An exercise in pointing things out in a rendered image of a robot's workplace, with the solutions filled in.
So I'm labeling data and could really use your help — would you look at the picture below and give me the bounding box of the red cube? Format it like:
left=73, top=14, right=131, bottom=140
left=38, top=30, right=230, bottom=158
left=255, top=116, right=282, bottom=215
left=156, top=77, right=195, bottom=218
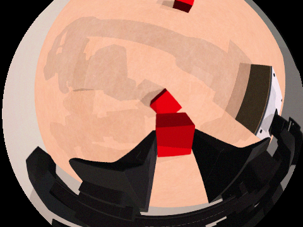
left=150, top=88, right=181, bottom=114
left=155, top=112, right=195, bottom=157
left=172, top=0, right=194, bottom=13

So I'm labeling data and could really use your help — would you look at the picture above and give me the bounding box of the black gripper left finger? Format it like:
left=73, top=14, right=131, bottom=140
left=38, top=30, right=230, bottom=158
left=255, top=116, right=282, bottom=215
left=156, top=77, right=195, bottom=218
left=69, top=131, right=157, bottom=212

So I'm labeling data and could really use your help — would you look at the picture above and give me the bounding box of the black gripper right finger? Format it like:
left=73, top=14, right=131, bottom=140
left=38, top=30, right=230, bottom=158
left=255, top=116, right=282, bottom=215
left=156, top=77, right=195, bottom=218
left=192, top=129, right=271, bottom=204

